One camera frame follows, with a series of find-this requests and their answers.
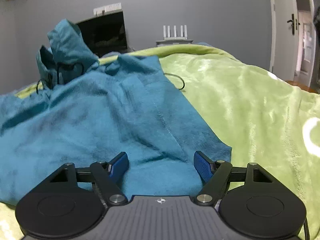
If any teal large garment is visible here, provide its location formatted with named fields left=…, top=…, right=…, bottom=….
left=1, top=20, right=231, bottom=205

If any black television screen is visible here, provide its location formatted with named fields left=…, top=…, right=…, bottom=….
left=76, top=11, right=128, bottom=57

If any white wifi router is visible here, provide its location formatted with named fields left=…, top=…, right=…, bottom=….
left=156, top=25, right=193, bottom=47

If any black cable on bed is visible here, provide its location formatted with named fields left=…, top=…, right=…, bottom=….
left=163, top=73, right=186, bottom=91

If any black door handle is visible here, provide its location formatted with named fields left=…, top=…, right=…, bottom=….
left=287, top=14, right=300, bottom=36

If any green fleece blanket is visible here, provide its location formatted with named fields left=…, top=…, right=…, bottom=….
left=1, top=44, right=319, bottom=239

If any white door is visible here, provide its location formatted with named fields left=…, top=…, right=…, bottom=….
left=270, top=0, right=298, bottom=81

